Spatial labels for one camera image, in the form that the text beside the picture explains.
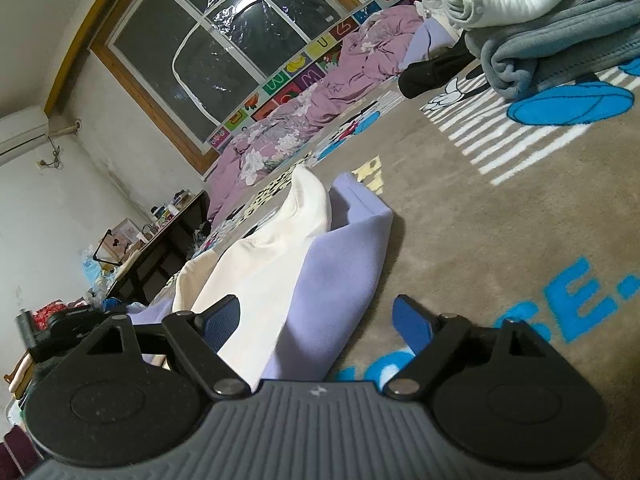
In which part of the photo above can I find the lavender and cream sweatshirt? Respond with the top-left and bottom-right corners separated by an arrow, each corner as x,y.
128,166 -> 393,387

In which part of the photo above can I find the dark cluttered desk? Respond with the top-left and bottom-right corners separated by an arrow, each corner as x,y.
89,191 -> 209,304

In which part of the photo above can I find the Mickey Mouse brown carpet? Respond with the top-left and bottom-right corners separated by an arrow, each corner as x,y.
206,61 -> 639,479

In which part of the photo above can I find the white air conditioner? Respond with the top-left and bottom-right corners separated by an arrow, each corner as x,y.
0,106 -> 49,165

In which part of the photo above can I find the black garment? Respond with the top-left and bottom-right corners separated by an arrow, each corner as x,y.
398,34 -> 475,99

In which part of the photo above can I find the pink floral quilt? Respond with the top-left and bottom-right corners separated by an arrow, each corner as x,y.
207,4 -> 423,226

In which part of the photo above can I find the wooden framed window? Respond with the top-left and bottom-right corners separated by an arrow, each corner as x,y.
44,0 -> 369,174

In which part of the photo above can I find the grey folded blanket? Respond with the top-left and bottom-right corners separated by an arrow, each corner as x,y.
465,0 -> 639,101

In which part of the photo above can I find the colourful alphabet wall strip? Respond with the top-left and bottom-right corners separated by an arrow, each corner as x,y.
207,0 -> 416,153

